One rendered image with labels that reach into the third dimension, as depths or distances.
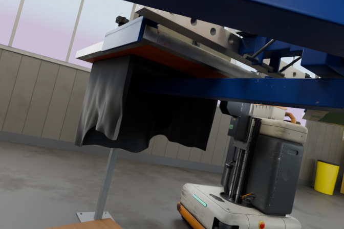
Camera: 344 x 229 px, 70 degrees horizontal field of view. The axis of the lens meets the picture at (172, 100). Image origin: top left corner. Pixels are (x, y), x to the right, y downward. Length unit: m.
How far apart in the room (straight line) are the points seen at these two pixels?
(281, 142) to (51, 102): 2.83
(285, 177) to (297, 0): 1.70
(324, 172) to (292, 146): 3.85
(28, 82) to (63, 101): 0.48
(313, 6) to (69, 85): 3.47
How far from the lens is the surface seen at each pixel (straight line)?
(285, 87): 0.62
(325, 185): 5.72
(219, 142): 4.38
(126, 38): 0.73
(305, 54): 0.56
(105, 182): 1.73
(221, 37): 0.70
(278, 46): 0.67
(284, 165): 1.84
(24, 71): 3.64
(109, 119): 0.93
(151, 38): 0.67
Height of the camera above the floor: 0.77
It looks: 4 degrees up
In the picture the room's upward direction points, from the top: 13 degrees clockwise
